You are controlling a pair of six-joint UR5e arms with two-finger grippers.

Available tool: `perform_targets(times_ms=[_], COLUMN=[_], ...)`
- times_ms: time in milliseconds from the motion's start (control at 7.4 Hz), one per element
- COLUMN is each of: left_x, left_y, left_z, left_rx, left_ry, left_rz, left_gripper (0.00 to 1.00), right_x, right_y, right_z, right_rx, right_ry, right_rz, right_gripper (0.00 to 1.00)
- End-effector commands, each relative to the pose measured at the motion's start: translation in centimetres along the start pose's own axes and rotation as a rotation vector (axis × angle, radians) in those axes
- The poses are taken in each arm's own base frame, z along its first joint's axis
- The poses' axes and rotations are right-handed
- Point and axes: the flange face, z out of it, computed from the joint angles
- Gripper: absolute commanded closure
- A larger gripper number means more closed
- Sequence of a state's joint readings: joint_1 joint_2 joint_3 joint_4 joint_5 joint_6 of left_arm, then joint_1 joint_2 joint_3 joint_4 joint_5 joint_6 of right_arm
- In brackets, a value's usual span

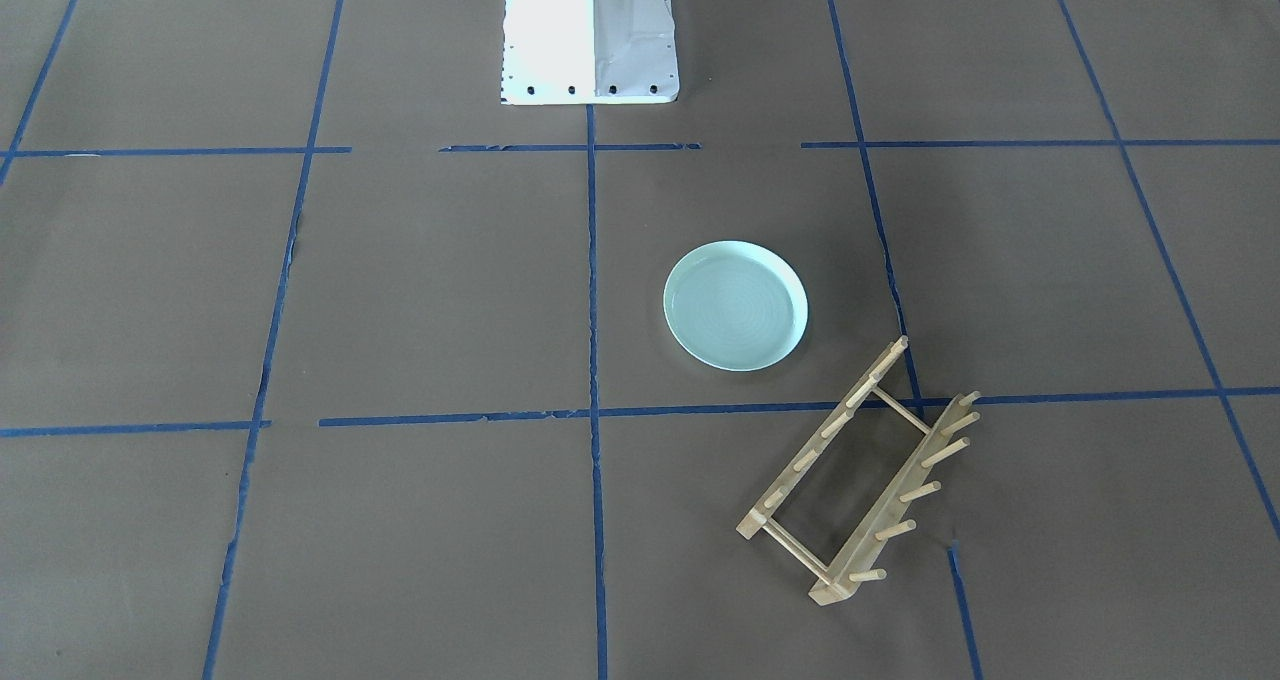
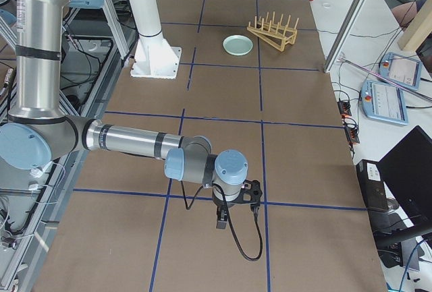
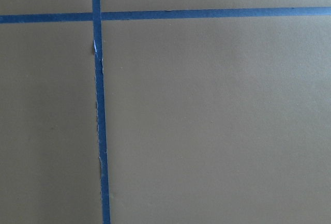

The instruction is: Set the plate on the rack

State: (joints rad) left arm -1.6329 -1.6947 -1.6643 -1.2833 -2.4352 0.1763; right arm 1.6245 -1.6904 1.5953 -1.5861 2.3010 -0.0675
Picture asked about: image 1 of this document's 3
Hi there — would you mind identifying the light green ceramic plate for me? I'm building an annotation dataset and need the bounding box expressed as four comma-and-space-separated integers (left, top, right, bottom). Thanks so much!
662, 241, 810, 373

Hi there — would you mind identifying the wooden dish rack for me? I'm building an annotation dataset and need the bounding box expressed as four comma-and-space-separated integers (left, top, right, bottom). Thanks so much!
735, 336, 980, 606

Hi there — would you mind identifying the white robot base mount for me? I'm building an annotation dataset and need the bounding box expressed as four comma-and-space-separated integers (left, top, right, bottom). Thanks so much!
500, 0, 681, 106

